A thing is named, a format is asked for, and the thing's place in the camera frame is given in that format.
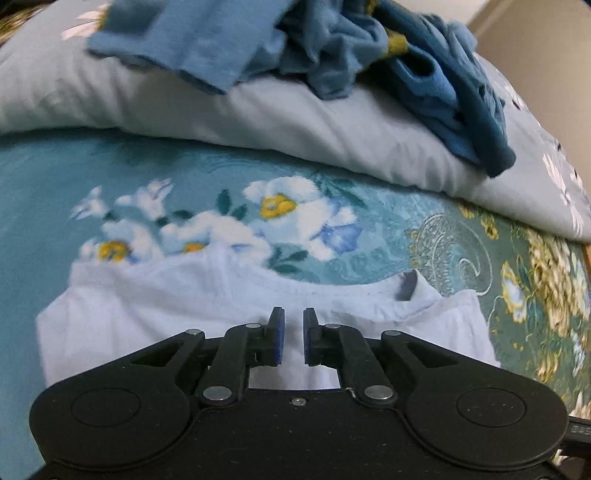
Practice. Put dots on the grey floral quilt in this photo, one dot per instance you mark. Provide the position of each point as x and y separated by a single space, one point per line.
231 115

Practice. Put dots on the teal floral blanket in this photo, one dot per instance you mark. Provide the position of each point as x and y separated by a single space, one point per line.
55 184

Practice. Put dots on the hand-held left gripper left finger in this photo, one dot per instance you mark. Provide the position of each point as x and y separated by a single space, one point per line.
278 339

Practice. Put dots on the dark blue garment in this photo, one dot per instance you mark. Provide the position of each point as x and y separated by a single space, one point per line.
415 69

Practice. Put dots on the wooden bed frame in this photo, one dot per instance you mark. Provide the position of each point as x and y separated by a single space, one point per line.
586 256

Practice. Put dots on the medium blue shirt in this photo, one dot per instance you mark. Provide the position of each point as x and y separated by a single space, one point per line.
184 41

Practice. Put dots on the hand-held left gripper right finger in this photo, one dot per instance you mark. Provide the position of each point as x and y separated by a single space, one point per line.
306 339

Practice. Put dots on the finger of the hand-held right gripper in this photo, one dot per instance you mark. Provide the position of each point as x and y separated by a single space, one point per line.
581 429

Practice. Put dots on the pale blue printed t-shirt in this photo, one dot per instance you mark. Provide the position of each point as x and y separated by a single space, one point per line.
161 309

